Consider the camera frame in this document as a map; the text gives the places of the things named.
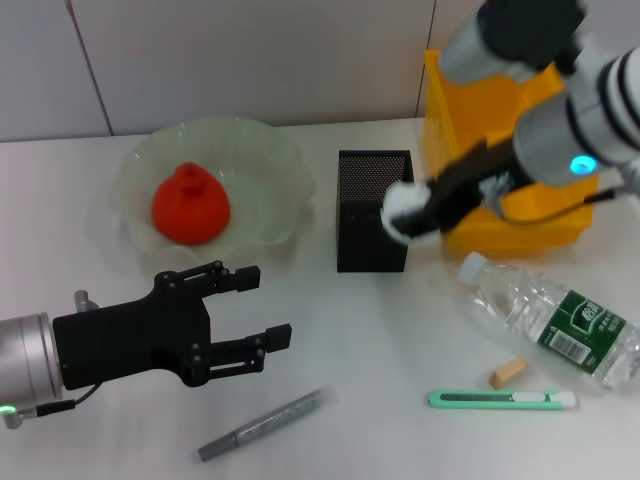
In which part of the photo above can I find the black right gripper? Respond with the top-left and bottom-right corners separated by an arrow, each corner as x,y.
392,139 -> 522,240

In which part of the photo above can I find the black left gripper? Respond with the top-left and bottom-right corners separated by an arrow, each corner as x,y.
52,259 -> 293,391

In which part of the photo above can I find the white paper ball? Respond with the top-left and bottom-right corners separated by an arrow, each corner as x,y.
379,178 -> 446,247

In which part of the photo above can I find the red-orange fruit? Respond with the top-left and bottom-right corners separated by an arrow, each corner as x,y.
151,161 -> 232,246

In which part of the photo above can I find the clear green-label water bottle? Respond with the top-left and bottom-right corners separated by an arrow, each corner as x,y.
458,251 -> 640,391

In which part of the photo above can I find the black mesh pen holder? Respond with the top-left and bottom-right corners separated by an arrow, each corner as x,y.
335,148 -> 417,274

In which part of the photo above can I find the silver glitter pen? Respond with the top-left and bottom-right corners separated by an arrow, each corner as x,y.
197,388 -> 324,462

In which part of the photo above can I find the translucent green fruit plate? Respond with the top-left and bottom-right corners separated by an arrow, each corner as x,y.
110,115 -> 317,261

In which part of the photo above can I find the mint green utility knife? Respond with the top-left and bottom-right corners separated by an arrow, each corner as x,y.
428,389 -> 577,412

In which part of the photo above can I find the yellow plastic bin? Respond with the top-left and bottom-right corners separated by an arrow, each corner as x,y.
423,46 -> 601,251

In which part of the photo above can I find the small tan cork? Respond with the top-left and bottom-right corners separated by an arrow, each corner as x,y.
488,355 -> 530,390

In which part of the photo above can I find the right gripper cable with plug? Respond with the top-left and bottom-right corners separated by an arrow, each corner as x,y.
479,174 -> 619,224

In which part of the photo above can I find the gripper cable with plug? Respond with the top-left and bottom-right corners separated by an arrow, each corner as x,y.
0,384 -> 101,431
479,174 -> 619,224

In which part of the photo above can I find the left gripper cable with plug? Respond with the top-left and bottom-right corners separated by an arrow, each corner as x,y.
0,384 -> 101,431

